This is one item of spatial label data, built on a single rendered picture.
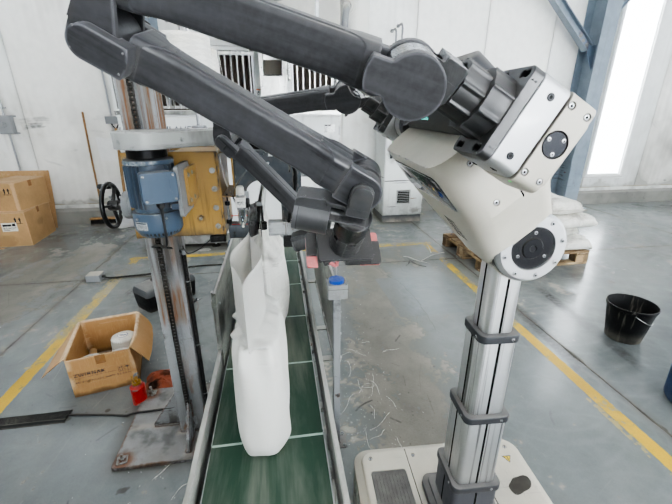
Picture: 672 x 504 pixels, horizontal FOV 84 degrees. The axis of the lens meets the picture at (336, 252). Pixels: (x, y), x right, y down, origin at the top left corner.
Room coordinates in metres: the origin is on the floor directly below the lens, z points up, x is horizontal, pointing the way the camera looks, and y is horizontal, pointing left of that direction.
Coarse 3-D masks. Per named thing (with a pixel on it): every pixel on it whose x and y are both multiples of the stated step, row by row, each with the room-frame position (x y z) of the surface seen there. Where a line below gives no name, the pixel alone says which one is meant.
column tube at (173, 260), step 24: (120, 96) 1.38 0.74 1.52; (144, 96) 1.39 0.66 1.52; (144, 120) 1.39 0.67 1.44; (168, 240) 1.39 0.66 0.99; (168, 264) 1.39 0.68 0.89; (168, 336) 1.38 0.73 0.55; (192, 336) 1.40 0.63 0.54; (168, 360) 1.38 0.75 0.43; (192, 360) 1.40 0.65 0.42; (192, 384) 1.39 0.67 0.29
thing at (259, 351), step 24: (240, 264) 1.20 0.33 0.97; (240, 288) 0.93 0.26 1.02; (240, 312) 0.96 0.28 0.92; (264, 312) 1.06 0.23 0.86; (240, 336) 0.97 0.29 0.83; (264, 336) 0.97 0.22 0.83; (240, 360) 0.91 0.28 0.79; (264, 360) 0.92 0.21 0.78; (240, 384) 0.91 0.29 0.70; (264, 384) 0.91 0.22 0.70; (288, 384) 1.06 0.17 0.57; (240, 408) 0.92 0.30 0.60; (264, 408) 0.90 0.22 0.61; (288, 408) 0.97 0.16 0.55; (240, 432) 0.92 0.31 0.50; (264, 432) 0.90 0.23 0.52; (288, 432) 0.97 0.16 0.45
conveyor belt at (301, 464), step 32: (288, 256) 2.77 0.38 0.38; (288, 320) 1.80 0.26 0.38; (288, 352) 1.51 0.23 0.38; (224, 384) 1.29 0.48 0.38; (224, 416) 1.11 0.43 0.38; (320, 416) 1.11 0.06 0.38; (224, 448) 0.96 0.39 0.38; (288, 448) 0.96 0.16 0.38; (320, 448) 0.96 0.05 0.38; (224, 480) 0.84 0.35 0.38; (256, 480) 0.84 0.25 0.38; (288, 480) 0.84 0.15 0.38; (320, 480) 0.84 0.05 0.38
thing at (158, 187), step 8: (144, 176) 1.08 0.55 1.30; (152, 176) 1.09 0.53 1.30; (160, 176) 1.10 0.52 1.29; (168, 176) 1.12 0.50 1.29; (144, 184) 1.08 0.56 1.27; (152, 184) 1.09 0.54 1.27; (160, 184) 1.10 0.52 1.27; (168, 184) 1.12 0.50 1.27; (176, 184) 1.13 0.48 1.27; (144, 192) 1.08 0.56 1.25; (152, 192) 1.09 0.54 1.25; (160, 192) 1.10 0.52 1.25; (168, 192) 1.11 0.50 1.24; (176, 192) 1.13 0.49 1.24; (144, 200) 1.08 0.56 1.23; (152, 200) 1.09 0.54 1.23; (160, 200) 1.10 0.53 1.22; (168, 200) 1.11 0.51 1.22; (176, 200) 1.12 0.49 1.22; (160, 208) 1.12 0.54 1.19
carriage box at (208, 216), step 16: (176, 160) 1.35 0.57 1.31; (192, 160) 1.36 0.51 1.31; (208, 160) 1.37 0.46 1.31; (224, 160) 1.53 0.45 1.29; (208, 176) 1.37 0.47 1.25; (208, 192) 1.37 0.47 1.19; (192, 208) 1.36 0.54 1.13; (208, 208) 1.37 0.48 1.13; (224, 208) 1.39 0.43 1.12; (192, 224) 1.36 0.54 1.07; (208, 224) 1.37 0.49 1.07; (224, 224) 1.37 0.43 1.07
